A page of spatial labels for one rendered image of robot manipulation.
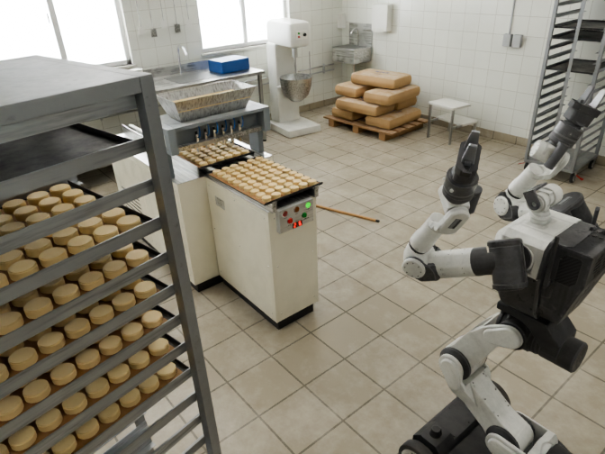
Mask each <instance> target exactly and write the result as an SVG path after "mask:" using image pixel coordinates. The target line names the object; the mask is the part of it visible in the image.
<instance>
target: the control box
mask: <svg viewBox="0 0 605 454"><path fill-rule="evenodd" d="M307 203H310V204H311V205H310V207H308V208H307V207H306V204H307ZM295 207H299V211H298V212H297V213H296V212H295V211H294V209H295ZM284 212H287V215H286V217H283V213H284ZM303 213H307V216H306V217H305V218H303ZM275 218H276V230H277V232H278V233H279V234H281V233H284V232H288V231H290V230H291V229H294V227H295V226H294V225H295V223H296V227H299V226H301V225H303V224H306V223H307V222H311V221H313V198H311V197H307V198H304V199H303V200H300V201H298V202H295V203H292V204H289V205H286V206H284V207H281V208H278V209H276V213H275ZM290 218H292V219H293V222H292V223H288V220H289V219H290ZM299 222H300V224H301V225H299ZM296 227H295V228H296Z"/></svg>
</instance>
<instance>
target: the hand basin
mask: <svg viewBox="0 0 605 454"><path fill-rule="evenodd" d="M392 18H393V5H392V4H372V24H368V23H349V44H346V45H341V46H336V47H332V61H337V62H343V63H348V64H353V73H355V72H356V64H358V63H363V62H367V61H371V53H372V32H391V31H392ZM338 28H346V14H338ZM354 44H355V45H354ZM361 45H362V46H361ZM368 46H369V47H368Z"/></svg>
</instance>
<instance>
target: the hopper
mask: <svg viewBox="0 0 605 454"><path fill-rule="evenodd" d="M255 87H256V86H252V85H250V84H246V83H242V82H239V81H236V80H227V81H221V82H217V83H212V84H207V85H202V86H194V87H188V88H184V89H179V90H175V91H169V92H165V93H160V94H156V95H157V99H158V101H159V102H160V104H161V105H162V107H163V108H164V110H165V111H166V112H167V114H168V116H169V117H170V118H172V119H175V120H177V121H179V122H181V123H182V122H187V121H191V120H194V119H199V118H203V117H206V116H211V115H215V114H222V113H226V112H229V111H234V110H238V109H241V108H246V106H247V104H248V101H249V99H250V97H251V95H252V93H253V91H254V89H255Z"/></svg>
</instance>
